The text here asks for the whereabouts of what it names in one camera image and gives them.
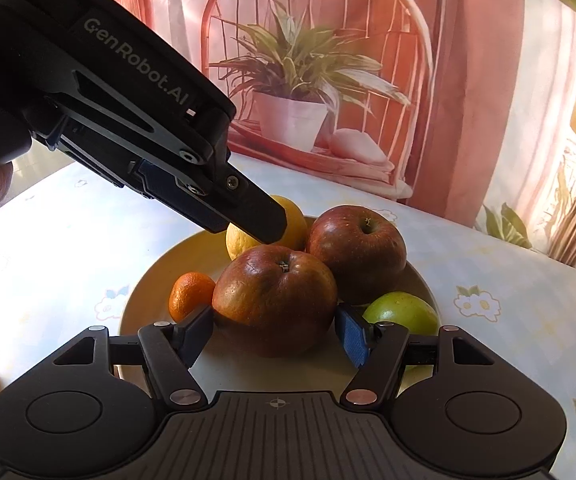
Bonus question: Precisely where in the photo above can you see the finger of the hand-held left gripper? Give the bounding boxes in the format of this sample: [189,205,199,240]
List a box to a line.
[212,152,289,247]
[128,160,229,235]

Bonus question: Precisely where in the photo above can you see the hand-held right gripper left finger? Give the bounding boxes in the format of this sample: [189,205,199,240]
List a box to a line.
[42,306,215,409]

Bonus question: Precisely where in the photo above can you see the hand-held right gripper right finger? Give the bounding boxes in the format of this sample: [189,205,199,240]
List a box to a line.
[335,304,506,406]

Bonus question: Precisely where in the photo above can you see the small orange mandarin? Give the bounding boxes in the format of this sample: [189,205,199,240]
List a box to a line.
[168,272,217,324]

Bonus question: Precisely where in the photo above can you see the yellow lemon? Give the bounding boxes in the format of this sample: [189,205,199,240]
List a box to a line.
[225,195,311,262]

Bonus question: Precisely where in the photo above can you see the green jujube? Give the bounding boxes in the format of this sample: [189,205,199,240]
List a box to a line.
[362,291,442,372]

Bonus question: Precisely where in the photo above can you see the cream round plate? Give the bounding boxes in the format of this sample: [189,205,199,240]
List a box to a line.
[118,215,441,396]

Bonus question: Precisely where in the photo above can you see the red apple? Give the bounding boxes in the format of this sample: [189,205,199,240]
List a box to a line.
[212,245,339,359]
[306,205,408,307]

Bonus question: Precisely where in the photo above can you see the floral checked tablecloth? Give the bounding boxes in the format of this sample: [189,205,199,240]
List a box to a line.
[0,152,576,480]

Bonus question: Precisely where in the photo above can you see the printed plant backdrop cloth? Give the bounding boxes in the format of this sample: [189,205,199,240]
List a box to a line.
[75,0,576,276]

